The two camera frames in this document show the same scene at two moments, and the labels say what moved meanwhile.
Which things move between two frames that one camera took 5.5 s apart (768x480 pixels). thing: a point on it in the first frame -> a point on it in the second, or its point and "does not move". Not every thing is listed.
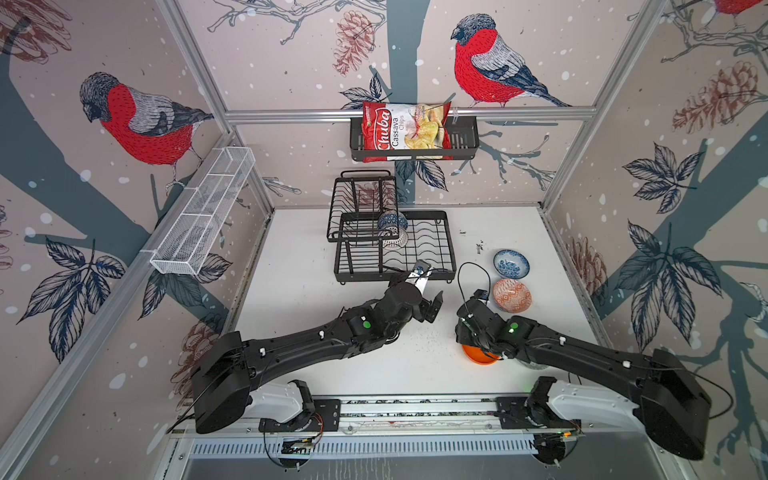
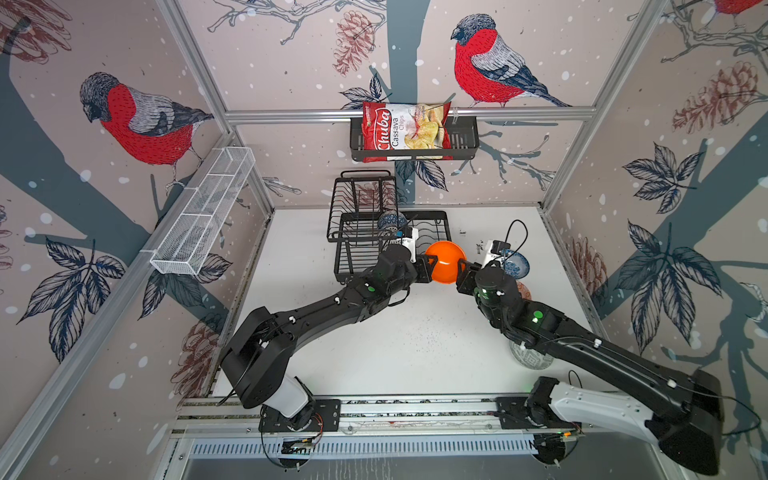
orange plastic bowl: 478,356 -> 446,267
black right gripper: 459,332 -> 468,276
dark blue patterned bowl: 392,218 does not move
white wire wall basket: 187,244 does not move
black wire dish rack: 374,240 does not move
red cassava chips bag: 398,126 does not move
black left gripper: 423,311 -> 425,273
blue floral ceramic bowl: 511,264 does not move
